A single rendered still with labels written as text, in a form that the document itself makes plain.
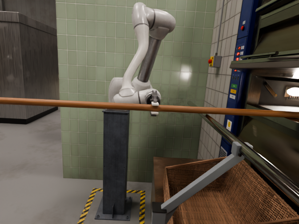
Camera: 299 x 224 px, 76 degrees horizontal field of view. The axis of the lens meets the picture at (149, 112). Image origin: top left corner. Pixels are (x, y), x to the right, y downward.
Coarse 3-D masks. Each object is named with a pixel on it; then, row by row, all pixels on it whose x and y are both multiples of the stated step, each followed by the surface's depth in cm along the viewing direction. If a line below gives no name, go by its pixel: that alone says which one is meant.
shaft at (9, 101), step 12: (108, 108) 85; (120, 108) 85; (132, 108) 85; (144, 108) 85; (156, 108) 85; (168, 108) 85; (180, 108) 85; (192, 108) 86; (204, 108) 86; (216, 108) 86; (228, 108) 87
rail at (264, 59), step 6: (234, 60) 112; (240, 60) 105; (246, 60) 98; (252, 60) 92; (258, 60) 87; (264, 60) 82; (270, 60) 78; (276, 60) 75; (282, 60) 71; (288, 60) 68
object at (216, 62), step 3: (210, 57) 178; (213, 57) 170; (216, 57) 170; (219, 57) 170; (213, 60) 171; (216, 60) 170; (219, 60) 170; (213, 63) 171; (216, 63) 171; (219, 63) 171; (210, 66) 177; (213, 66) 171; (216, 66) 171; (219, 66) 171
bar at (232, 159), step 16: (224, 128) 67; (240, 144) 53; (224, 160) 55; (240, 160) 54; (256, 160) 45; (208, 176) 55; (272, 176) 39; (288, 176) 37; (192, 192) 56; (288, 192) 34; (160, 208) 58; (176, 208) 59
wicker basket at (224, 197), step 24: (168, 168) 127; (192, 168) 127; (240, 168) 117; (168, 192) 101; (216, 192) 127; (240, 192) 110; (264, 192) 92; (192, 216) 105; (216, 216) 106; (240, 216) 103; (264, 216) 88; (288, 216) 76
